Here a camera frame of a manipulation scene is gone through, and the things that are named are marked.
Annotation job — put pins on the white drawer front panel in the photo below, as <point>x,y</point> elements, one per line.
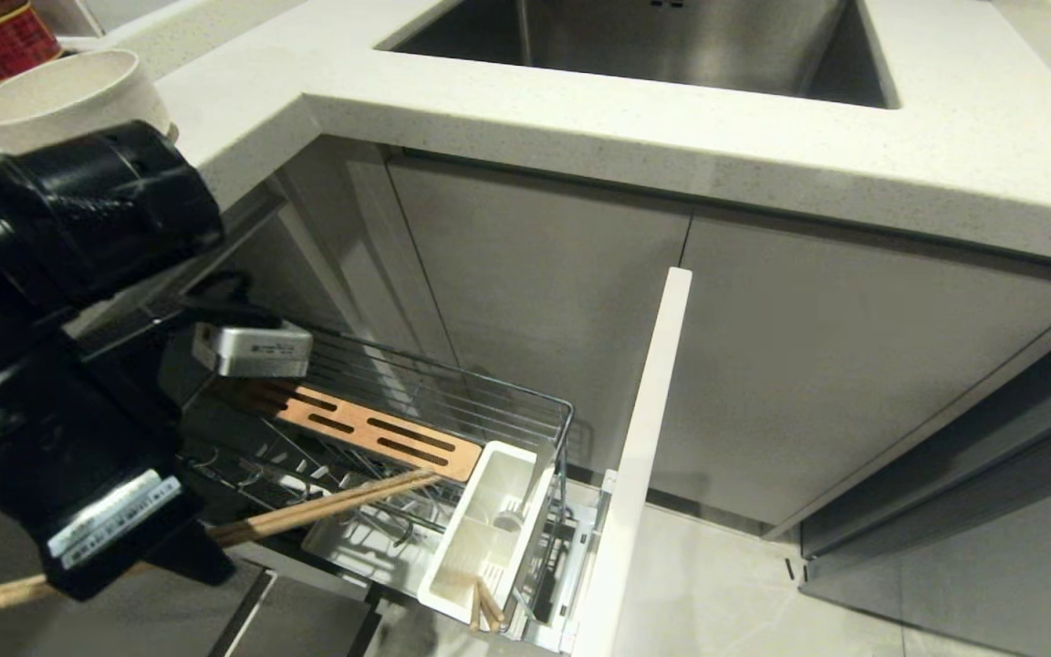
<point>644,438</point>

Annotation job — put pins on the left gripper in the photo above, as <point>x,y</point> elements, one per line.
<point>51,447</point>

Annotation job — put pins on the wooden slotted knife holder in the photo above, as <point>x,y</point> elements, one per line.
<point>370,429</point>

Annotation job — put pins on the white plastic utensil caddy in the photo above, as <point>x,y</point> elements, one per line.
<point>489,538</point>

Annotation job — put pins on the dark grey appliance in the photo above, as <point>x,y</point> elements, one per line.
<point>972,511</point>

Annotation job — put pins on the wooden chopstick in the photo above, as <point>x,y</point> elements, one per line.
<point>334,497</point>
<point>476,607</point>
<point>343,505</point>
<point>492,607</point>

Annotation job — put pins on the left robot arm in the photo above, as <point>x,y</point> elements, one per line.
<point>97,210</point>

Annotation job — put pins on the cream bowl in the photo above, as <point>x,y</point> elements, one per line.
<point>69,96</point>

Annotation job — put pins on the grey cabinet door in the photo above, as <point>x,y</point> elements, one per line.
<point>845,383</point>
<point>544,301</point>

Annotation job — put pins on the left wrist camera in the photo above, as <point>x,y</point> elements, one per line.
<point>256,351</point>

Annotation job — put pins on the white drip tray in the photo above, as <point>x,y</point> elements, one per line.
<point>361,547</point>

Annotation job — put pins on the stainless steel sink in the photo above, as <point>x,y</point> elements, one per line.
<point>671,41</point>

